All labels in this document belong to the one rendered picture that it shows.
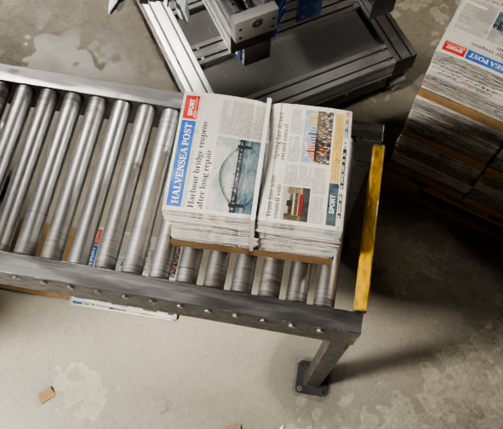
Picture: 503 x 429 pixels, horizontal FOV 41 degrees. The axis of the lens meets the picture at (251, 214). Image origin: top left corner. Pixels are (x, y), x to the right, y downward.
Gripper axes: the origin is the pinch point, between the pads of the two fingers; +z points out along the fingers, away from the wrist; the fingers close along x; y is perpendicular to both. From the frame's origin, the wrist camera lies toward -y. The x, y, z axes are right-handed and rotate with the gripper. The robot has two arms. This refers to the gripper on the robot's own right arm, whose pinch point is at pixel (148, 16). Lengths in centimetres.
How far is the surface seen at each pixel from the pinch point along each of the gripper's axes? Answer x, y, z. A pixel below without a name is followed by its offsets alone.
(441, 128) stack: -88, 62, -20
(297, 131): -32.9, 16.2, 12.7
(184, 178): -9.5, 19.4, 24.5
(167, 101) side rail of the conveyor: -4.8, 43.4, -8.3
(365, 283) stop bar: -53, 35, 40
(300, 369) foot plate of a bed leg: -56, 117, 46
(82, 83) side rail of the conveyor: 17, 46, -13
